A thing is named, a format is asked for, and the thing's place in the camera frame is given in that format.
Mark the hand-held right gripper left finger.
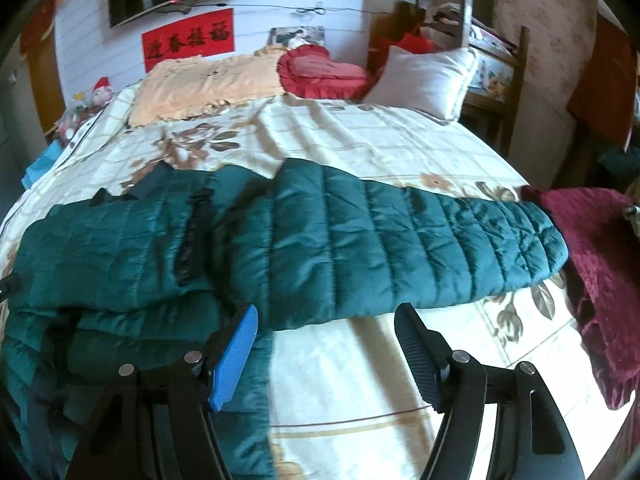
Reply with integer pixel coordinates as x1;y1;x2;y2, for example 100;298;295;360
65;304;261;480

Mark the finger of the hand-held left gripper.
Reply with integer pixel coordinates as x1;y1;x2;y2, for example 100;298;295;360
0;274;23;301

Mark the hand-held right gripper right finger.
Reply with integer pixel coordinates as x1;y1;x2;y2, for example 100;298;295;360
394;303;586;480

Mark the green quilted jacket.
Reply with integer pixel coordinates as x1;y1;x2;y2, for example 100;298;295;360
0;157;571;480

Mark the wooden chair with clothes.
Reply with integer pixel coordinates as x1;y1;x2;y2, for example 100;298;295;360
417;0;531;158

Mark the blue cloth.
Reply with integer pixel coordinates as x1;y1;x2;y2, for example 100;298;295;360
22;140;63;186

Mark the grey cabinet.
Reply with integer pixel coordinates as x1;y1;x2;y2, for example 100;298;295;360
0;60;28;201

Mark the pile of colourful toys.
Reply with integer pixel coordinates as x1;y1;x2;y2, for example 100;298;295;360
55;92;96;138

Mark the maroon cloth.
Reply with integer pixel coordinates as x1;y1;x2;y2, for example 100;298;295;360
520;185;640;411

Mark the plush toy with red hat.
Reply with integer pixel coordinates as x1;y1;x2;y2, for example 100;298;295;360
90;77;118;108

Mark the wooden door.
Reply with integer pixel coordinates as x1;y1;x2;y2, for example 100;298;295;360
22;0;68;133

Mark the floral cream bedspread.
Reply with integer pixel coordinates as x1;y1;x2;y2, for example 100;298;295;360
0;82;626;480

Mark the peach frilled pillow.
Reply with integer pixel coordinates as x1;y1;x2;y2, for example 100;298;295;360
127;45;288;128

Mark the white pillow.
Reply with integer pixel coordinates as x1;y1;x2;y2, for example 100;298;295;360
362;45;481;123

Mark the red heart cushion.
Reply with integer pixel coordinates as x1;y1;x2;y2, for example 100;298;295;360
277;44;373;102

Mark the red bag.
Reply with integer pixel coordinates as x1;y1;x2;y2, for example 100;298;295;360
375;32;436;68

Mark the framed photo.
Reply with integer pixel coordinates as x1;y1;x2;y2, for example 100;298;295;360
268;26;326;51

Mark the reddish brown board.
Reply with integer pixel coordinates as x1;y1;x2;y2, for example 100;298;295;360
567;12;640;151

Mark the red wall banner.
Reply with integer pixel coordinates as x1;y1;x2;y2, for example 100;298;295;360
141;8;236;73

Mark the thin wall cable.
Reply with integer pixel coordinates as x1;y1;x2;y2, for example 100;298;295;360
190;2;366;17

